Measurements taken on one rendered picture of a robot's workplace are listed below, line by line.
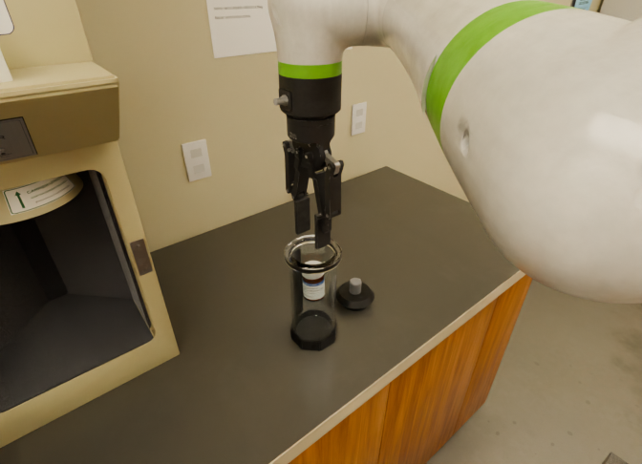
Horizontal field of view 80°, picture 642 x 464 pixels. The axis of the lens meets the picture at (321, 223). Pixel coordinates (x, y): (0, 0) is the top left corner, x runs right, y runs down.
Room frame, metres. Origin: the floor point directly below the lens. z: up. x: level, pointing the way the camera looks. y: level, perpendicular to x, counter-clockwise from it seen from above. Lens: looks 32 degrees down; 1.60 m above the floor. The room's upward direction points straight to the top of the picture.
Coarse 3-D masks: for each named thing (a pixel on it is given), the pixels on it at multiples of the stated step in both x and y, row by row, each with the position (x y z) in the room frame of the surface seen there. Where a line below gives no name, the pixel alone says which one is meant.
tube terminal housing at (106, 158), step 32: (32, 0) 0.50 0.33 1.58; (64, 0) 0.52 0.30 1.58; (32, 32) 0.50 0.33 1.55; (64, 32) 0.52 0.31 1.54; (32, 64) 0.49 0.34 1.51; (32, 160) 0.47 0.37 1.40; (64, 160) 0.49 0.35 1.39; (96, 160) 0.51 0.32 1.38; (128, 192) 0.53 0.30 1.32; (128, 224) 0.52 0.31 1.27; (160, 320) 0.52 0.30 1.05; (128, 352) 0.48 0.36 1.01; (160, 352) 0.51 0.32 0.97; (64, 384) 0.41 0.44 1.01; (96, 384) 0.44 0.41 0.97; (0, 416) 0.36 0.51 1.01; (32, 416) 0.38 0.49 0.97
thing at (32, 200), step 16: (64, 176) 0.53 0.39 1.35; (0, 192) 0.46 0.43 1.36; (16, 192) 0.47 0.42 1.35; (32, 192) 0.48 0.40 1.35; (48, 192) 0.49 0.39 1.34; (64, 192) 0.51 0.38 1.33; (0, 208) 0.45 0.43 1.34; (16, 208) 0.46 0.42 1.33; (32, 208) 0.47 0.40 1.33; (48, 208) 0.48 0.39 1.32; (0, 224) 0.44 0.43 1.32
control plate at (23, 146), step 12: (0, 120) 0.39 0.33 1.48; (12, 120) 0.39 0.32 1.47; (24, 120) 0.40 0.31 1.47; (0, 132) 0.39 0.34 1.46; (12, 132) 0.40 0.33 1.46; (24, 132) 0.41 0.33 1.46; (0, 144) 0.41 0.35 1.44; (12, 144) 0.41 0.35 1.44; (24, 144) 0.42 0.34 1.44; (0, 156) 0.42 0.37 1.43; (12, 156) 0.43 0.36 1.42; (24, 156) 0.44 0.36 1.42
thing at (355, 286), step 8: (352, 280) 0.69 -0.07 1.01; (360, 280) 0.69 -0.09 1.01; (344, 288) 0.69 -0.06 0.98; (352, 288) 0.67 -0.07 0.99; (360, 288) 0.68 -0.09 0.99; (368, 288) 0.69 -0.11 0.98; (336, 296) 0.68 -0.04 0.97; (344, 296) 0.67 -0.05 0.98; (352, 296) 0.67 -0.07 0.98; (360, 296) 0.67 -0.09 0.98; (368, 296) 0.67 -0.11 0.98; (344, 304) 0.65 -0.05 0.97; (352, 304) 0.65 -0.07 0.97; (360, 304) 0.65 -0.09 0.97; (368, 304) 0.65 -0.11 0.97
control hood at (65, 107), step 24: (24, 72) 0.46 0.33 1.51; (48, 72) 0.46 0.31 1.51; (72, 72) 0.46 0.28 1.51; (96, 72) 0.46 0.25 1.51; (0, 96) 0.37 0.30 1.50; (24, 96) 0.39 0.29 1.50; (48, 96) 0.40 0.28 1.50; (72, 96) 0.42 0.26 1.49; (96, 96) 0.43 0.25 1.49; (48, 120) 0.42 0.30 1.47; (72, 120) 0.44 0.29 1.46; (96, 120) 0.46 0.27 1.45; (48, 144) 0.44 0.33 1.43; (72, 144) 0.47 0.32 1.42; (96, 144) 0.50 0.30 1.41
